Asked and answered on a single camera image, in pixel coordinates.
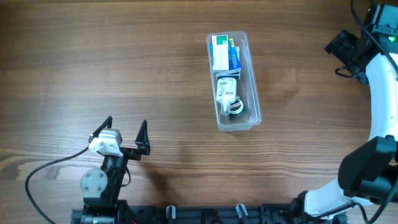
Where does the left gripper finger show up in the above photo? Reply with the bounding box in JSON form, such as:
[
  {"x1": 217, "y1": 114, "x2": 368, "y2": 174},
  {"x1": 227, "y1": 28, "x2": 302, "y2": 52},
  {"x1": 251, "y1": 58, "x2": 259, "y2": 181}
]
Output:
[
  {"x1": 135, "y1": 120, "x2": 150, "y2": 156},
  {"x1": 89, "y1": 116, "x2": 113, "y2": 140}
]

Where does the white spray bottle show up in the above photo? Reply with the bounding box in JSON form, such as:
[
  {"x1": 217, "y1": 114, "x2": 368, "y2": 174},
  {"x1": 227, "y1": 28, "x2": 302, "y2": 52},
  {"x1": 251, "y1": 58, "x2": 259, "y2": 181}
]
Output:
[{"x1": 216, "y1": 77, "x2": 237, "y2": 116}]

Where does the green Zam-Buk ointment box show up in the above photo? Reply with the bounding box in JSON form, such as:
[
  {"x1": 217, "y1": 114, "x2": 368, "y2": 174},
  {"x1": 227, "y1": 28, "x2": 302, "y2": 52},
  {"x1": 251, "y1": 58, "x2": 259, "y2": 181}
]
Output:
[{"x1": 228, "y1": 96, "x2": 247, "y2": 119}]

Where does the Hansaplast plaster box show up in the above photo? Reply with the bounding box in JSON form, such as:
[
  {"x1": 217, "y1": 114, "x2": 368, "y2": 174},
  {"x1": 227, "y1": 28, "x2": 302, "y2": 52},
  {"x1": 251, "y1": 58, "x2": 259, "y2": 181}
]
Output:
[{"x1": 216, "y1": 47, "x2": 242, "y2": 79}]

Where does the blue medicine box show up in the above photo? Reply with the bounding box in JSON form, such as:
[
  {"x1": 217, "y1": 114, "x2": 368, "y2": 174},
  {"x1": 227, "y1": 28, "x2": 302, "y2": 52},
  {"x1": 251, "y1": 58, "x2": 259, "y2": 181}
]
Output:
[{"x1": 208, "y1": 38, "x2": 243, "y2": 73}]

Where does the white green medicine box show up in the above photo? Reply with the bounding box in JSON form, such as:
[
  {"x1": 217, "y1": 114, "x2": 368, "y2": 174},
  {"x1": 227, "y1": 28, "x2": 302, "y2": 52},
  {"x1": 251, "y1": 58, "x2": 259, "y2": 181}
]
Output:
[{"x1": 212, "y1": 35, "x2": 229, "y2": 71}]

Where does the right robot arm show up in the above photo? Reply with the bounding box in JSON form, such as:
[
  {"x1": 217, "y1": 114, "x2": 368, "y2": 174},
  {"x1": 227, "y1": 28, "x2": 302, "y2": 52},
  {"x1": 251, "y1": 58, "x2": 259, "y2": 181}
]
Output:
[{"x1": 287, "y1": 1, "x2": 397, "y2": 223}]

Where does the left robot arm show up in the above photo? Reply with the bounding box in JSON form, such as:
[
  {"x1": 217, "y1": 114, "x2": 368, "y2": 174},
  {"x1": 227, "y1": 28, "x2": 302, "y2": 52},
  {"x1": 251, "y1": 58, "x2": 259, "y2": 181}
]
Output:
[{"x1": 70, "y1": 117, "x2": 150, "y2": 224}]

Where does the clear plastic container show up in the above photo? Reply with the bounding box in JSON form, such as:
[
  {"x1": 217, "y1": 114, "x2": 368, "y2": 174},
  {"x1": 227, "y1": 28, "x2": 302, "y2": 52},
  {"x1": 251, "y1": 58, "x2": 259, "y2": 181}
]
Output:
[{"x1": 206, "y1": 30, "x2": 262, "y2": 132}]

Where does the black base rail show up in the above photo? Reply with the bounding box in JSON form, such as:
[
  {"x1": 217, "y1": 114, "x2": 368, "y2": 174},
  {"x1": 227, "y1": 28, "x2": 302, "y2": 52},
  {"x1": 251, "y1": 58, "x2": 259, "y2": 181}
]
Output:
[{"x1": 70, "y1": 204, "x2": 348, "y2": 224}]

